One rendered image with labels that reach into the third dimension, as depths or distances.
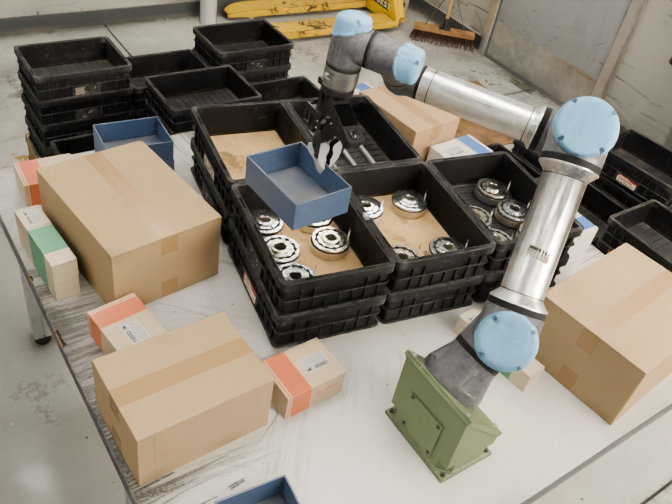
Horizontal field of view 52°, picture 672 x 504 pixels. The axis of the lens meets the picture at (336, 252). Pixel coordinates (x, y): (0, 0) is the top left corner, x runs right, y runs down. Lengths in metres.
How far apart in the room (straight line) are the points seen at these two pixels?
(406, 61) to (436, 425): 0.75
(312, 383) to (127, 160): 0.81
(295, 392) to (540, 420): 0.61
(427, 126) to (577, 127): 1.12
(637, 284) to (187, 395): 1.18
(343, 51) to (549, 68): 3.64
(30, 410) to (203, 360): 1.13
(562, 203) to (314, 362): 0.66
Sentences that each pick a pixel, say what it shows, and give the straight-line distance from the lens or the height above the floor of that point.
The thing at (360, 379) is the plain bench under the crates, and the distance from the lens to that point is 1.70.
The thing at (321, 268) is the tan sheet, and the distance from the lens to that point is 1.76.
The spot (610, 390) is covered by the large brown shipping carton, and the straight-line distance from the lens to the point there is 1.80.
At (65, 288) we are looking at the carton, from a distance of 1.83.
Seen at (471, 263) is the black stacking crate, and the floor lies 0.87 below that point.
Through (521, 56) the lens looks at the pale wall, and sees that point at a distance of 5.14.
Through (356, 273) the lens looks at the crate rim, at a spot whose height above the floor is 0.93.
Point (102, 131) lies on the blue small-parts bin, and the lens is 2.24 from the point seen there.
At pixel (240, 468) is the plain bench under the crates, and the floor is 0.70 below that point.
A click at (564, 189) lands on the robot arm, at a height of 1.33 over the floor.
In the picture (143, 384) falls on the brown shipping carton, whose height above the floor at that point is 0.86.
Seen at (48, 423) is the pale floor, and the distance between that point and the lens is 2.48.
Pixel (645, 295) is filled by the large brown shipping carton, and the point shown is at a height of 0.90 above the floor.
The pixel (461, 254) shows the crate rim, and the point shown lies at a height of 0.92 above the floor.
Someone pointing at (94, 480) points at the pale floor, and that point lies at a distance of 2.34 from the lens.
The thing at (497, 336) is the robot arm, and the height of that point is 1.10.
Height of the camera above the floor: 2.00
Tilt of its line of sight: 40 degrees down
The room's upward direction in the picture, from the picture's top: 12 degrees clockwise
